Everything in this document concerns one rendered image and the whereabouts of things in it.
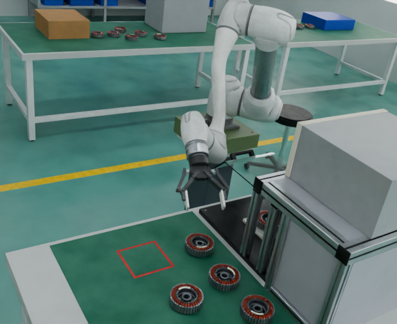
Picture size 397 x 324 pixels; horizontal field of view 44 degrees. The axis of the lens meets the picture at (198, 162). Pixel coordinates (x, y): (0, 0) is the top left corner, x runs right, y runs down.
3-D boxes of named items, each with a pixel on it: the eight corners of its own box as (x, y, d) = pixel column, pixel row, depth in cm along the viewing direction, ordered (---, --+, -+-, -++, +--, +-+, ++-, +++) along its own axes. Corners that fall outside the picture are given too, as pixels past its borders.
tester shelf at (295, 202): (252, 188, 169) (255, 176, 167) (381, 157, 203) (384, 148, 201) (345, 266, 137) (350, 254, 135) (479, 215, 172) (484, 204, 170)
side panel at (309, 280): (263, 287, 173) (282, 213, 157) (270, 285, 174) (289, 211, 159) (318, 345, 153) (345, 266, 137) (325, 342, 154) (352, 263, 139)
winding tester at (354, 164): (284, 175, 170) (297, 121, 161) (367, 156, 193) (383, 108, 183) (370, 240, 142) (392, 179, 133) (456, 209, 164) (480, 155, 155)
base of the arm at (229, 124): (190, 118, 271) (191, 109, 269) (221, 115, 284) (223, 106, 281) (208, 132, 259) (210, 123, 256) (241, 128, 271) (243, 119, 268)
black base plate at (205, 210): (198, 213, 208) (199, 208, 207) (308, 186, 241) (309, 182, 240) (266, 283, 174) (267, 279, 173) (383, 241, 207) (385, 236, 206)
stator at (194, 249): (182, 240, 190) (182, 232, 188) (209, 238, 193) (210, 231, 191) (187, 258, 181) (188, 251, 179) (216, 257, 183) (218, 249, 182)
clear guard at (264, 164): (214, 168, 191) (216, 154, 188) (262, 158, 203) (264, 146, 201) (265, 213, 168) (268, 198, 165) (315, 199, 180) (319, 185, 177)
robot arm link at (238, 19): (214, 21, 202) (245, 27, 200) (226, -14, 207) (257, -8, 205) (215, 38, 214) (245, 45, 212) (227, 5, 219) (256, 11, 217)
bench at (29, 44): (0, 102, 460) (-5, 22, 424) (198, 85, 571) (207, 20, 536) (26, 144, 395) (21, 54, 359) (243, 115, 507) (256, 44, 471)
